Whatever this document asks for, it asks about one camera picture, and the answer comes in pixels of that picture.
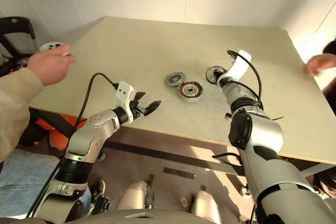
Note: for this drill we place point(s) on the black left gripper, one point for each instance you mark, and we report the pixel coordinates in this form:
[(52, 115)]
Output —
[(136, 110)]

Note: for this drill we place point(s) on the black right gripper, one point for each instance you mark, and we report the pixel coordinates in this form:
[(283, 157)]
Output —
[(220, 72)]

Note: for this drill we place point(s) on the silver motor stator copper windings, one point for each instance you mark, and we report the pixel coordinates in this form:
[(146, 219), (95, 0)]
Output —
[(190, 90)]

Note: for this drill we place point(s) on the white handheld controller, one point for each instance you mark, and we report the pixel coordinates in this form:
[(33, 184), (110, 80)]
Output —
[(51, 45)]

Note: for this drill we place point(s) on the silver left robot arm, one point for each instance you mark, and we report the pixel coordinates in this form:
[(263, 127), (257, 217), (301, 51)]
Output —
[(86, 140)]

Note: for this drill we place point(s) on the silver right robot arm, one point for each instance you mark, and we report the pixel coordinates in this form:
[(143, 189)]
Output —
[(265, 129)]

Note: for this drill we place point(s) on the bare person hand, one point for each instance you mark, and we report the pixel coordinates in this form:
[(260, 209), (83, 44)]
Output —
[(50, 66), (320, 64)]

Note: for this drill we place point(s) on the grey gear disc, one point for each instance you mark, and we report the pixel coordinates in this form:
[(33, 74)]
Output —
[(173, 79)]

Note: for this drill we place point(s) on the black floor tape strip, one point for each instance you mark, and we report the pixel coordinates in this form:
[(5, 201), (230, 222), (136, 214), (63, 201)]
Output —
[(179, 173)]

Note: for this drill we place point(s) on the beige left robot leg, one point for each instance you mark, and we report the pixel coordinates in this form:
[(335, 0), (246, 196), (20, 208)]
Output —
[(134, 195)]

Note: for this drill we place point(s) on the beige robot leg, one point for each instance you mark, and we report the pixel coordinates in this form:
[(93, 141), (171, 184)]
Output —
[(134, 195), (206, 203)]

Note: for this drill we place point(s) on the orange cloth bag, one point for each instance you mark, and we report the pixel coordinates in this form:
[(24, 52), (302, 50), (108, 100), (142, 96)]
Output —
[(59, 140)]

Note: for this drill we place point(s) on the dark person shoe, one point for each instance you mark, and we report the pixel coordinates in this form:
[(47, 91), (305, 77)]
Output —
[(99, 187)]

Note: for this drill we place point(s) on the person's dark clothing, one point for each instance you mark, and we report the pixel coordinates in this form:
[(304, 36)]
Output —
[(331, 95)]

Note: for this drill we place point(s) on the silver robot torso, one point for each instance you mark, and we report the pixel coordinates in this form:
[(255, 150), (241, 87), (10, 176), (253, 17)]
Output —
[(157, 218)]

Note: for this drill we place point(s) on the beige right robot leg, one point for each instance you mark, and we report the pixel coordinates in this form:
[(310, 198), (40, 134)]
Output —
[(206, 203)]

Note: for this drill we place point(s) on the grey caster wheel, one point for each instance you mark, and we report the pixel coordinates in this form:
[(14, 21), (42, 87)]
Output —
[(246, 191)]

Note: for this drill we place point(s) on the small shiny metal object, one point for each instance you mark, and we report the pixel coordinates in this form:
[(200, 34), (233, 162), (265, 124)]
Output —
[(23, 62)]

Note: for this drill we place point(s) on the person's blue jeans leg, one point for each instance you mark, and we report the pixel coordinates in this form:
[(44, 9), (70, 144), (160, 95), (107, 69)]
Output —
[(21, 176)]

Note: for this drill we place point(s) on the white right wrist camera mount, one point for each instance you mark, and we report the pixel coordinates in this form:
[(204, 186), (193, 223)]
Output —
[(239, 66)]

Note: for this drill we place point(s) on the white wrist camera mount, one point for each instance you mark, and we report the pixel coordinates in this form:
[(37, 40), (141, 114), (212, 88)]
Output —
[(124, 91), (239, 66)]

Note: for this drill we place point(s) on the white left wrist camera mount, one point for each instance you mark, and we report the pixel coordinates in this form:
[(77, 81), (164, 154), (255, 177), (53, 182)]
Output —
[(124, 91)]

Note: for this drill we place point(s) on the black cart frame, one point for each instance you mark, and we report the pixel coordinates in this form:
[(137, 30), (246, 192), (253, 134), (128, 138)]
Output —
[(15, 22)]

